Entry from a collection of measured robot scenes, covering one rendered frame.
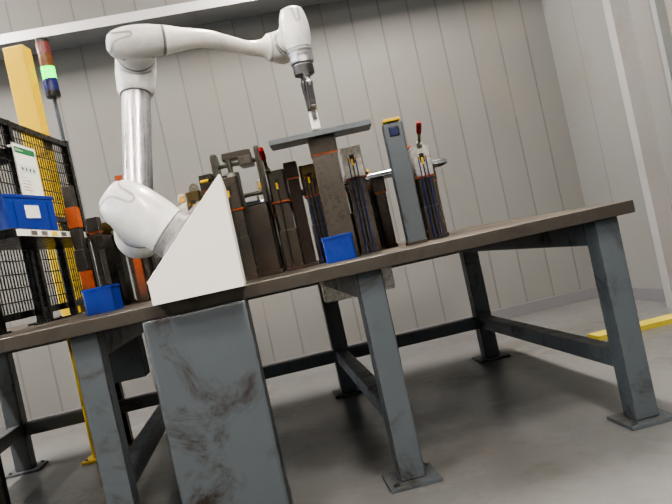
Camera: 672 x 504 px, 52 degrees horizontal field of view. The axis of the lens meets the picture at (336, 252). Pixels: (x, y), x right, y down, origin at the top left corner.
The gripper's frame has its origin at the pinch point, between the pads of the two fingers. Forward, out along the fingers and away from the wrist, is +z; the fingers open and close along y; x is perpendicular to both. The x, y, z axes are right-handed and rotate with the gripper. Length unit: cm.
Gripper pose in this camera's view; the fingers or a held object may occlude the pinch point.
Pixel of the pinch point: (314, 120)
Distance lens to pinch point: 255.6
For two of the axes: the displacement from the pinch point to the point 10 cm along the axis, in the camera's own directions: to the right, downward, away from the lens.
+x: 9.6, -2.1, 1.6
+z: 2.1, 9.8, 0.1
